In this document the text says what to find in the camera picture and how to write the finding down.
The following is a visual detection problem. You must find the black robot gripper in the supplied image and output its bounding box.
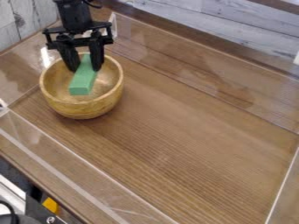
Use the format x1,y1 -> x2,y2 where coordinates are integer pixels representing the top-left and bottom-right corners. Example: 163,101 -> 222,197
42,21 -> 114,72

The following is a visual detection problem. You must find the green rectangular block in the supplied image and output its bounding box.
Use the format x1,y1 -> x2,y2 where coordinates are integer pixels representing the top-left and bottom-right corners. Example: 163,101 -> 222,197
70,54 -> 98,95

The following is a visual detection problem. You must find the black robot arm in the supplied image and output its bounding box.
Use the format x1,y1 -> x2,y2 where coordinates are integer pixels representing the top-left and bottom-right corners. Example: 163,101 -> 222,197
42,0 -> 114,72

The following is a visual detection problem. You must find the brown wooden bowl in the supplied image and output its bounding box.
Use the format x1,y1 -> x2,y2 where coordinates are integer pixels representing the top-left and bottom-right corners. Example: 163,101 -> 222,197
40,55 -> 124,120

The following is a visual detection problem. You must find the yellow label sticker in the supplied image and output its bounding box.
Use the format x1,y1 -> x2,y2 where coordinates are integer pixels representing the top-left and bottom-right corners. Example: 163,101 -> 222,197
42,198 -> 59,214

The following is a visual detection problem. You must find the clear acrylic tray wall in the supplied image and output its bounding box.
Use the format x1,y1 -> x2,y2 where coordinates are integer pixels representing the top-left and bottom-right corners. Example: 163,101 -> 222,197
0,101 -> 179,224

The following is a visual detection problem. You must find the black cable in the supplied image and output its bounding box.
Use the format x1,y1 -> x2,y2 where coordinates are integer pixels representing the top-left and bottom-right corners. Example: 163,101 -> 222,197
0,200 -> 19,224

